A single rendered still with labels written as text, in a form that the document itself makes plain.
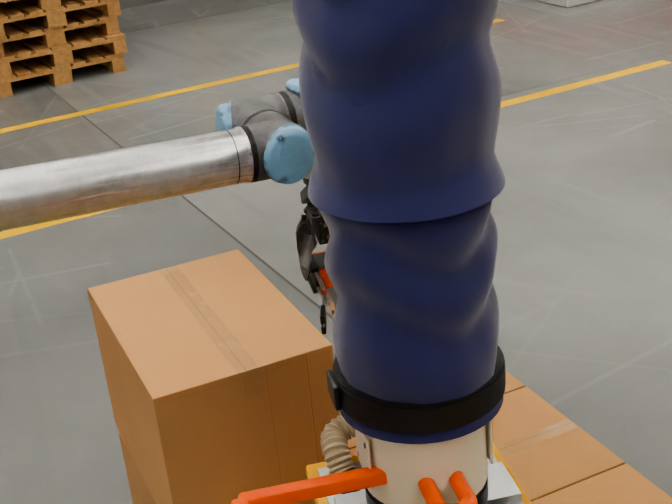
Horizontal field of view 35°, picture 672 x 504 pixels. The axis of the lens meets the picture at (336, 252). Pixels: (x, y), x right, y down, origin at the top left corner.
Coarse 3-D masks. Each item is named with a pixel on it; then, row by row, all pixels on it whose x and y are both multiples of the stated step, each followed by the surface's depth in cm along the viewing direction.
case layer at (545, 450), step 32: (512, 384) 284; (512, 416) 270; (544, 416) 269; (352, 448) 265; (512, 448) 258; (544, 448) 257; (576, 448) 256; (128, 480) 286; (544, 480) 246; (576, 480) 245; (608, 480) 244; (640, 480) 243
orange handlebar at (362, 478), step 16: (304, 480) 140; (320, 480) 140; (336, 480) 140; (352, 480) 140; (368, 480) 140; (384, 480) 141; (432, 480) 138; (464, 480) 138; (240, 496) 139; (256, 496) 138; (272, 496) 138; (288, 496) 139; (304, 496) 139; (320, 496) 140; (432, 496) 135; (464, 496) 135
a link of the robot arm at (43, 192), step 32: (256, 128) 165; (288, 128) 164; (64, 160) 156; (96, 160) 156; (128, 160) 157; (160, 160) 158; (192, 160) 160; (224, 160) 162; (256, 160) 164; (288, 160) 165; (0, 192) 150; (32, 192) 152; (64, 192) 153; (96, 192) 155; (128, 192) 157; (160, 192) 160; (192, 192) 164; (0, 224) 151; (32, 224) 155
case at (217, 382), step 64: (128, 320) 249; (192, 320) 246; (256, 320) 243; (128, 384) 243; (192, 384) 220; (256, 384) 226; (320, 384) 233; (128, 448) 271; (192, 448) 225; (256, 448) 232; (320, 448) 239
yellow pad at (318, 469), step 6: (354, 456) 165; (324, 462) 164; (354, 462) 163; (306, 468) 164; (312, 468) 163; (318, 468) 163; (324, 468) 162; (354, 468) 161; (306, 474) 164; (312, 474) 162; (318, 474) 162; (324, 474) 161; (348, 492) 154; (318, 498) 156; (324, 498) 156; (330, 498) 155
